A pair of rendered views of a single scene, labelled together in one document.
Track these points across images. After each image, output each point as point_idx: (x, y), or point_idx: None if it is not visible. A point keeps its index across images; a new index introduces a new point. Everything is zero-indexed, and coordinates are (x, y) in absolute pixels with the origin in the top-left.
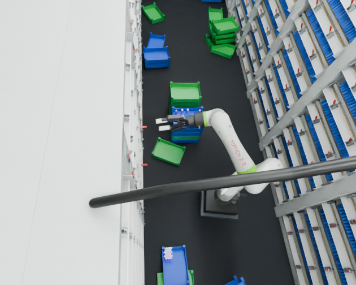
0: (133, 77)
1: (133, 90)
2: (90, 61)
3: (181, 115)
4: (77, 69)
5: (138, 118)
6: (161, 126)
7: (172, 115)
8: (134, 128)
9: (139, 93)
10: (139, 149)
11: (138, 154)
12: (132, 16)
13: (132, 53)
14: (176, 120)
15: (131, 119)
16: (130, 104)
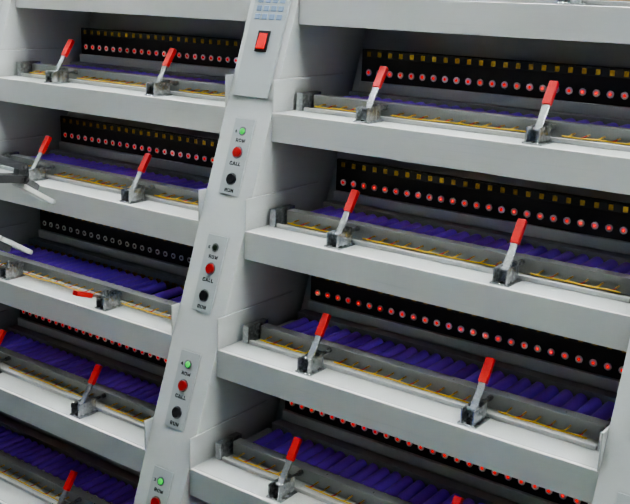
0: (198, 102)
1: (153, 83)
2: None
3: None
4: None
5: (130, 322)
6: (23, 246)
7: (12, 159)
8: (87, 193)
9: (217, 329)
10: (47, 407)
11: (35, 400)
12: (468, 136)
13: (242, 38)
14: None
15: (91, 88)
16: (128, 92)
